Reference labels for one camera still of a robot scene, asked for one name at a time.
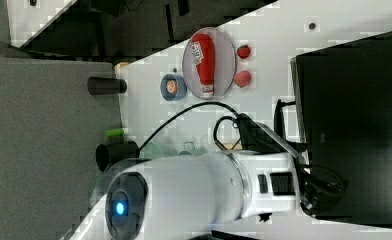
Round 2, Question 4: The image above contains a red plush ketchup bottle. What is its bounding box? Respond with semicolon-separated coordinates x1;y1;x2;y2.
191;33;215;98

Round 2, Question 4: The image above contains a black steel toaster oven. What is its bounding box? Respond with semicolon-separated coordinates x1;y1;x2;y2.
291;31;392;228

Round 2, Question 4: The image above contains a pink plush strawberry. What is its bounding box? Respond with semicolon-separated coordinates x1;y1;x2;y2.
234;71;252;88

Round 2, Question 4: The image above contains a grey round plate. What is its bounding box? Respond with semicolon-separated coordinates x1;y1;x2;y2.
182;28;236;100

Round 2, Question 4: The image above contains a black cylinder post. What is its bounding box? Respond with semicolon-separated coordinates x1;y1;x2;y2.
95;141;139;172
87;77;127;95

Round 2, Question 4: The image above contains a plush orange slice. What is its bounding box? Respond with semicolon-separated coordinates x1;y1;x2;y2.
166;80;178;94

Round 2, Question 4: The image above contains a yellow plush banana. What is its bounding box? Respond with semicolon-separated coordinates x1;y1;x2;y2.
223;143;242;150

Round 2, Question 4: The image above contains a dark red plush strawberry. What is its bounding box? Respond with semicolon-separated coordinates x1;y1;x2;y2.
237;45;251;59

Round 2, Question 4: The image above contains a black cylinder post upper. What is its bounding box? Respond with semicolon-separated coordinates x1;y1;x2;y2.
87;77;127;95

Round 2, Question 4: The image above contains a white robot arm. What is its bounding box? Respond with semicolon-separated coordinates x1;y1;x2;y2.
61;125;305;240

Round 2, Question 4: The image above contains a black cylinder post lower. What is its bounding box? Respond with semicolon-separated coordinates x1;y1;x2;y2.
95;141;139;172

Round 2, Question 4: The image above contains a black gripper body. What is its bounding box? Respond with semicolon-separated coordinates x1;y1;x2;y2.
238;113;307;164

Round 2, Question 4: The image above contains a blue small bowl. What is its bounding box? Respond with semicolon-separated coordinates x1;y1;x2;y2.
160;73;187;101

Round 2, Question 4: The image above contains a green perforated colander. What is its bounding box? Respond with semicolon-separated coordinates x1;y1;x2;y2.
90;143;177;204

